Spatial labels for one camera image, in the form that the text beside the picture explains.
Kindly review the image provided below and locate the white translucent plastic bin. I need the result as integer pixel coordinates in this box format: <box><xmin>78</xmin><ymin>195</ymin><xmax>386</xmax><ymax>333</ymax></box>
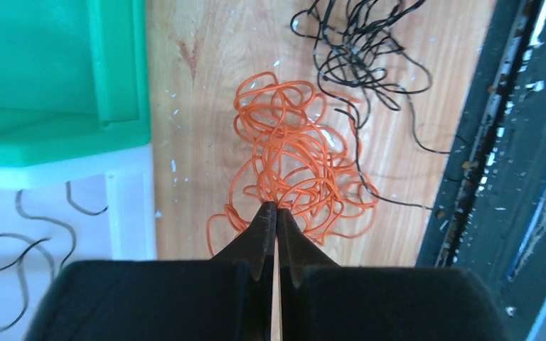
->
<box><xmin>0</xmin><ymin>145</ymin><xmax>156</xmax><ymax>340</ymax></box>

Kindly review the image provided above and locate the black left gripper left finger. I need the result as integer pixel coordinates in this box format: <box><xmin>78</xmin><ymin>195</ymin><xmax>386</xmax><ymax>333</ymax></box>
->
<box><xmin>25</xmin><ymin>202</ymin><xmax>277</xmax><ymax>340</ymax></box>

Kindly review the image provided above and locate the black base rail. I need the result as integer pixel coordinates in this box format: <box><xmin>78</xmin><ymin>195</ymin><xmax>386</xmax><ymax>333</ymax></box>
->
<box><xmin>416</xmin><ymin>1</ymin><xmax>546</xmax><ymax>340</ymax></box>

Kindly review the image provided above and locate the green plastic bin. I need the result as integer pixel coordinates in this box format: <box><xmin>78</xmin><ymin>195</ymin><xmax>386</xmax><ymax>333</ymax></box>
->
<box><xmin>0</xmin><ymin>1</ymin><xmax>151</xmax><ymax>167</ymax></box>

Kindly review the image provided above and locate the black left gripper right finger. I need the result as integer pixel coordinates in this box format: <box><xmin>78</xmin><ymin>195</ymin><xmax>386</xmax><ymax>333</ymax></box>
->
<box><xmin>277</xmin><ymin>209</ymin><xmax>508</xmax><ymax>340</ymax></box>

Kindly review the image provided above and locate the orange cable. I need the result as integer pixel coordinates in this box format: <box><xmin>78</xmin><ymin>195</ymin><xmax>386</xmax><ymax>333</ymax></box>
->
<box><xmin>205</xmin><ymin>71</ymin><xmax>380</xmax><ymax>257</ymax></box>

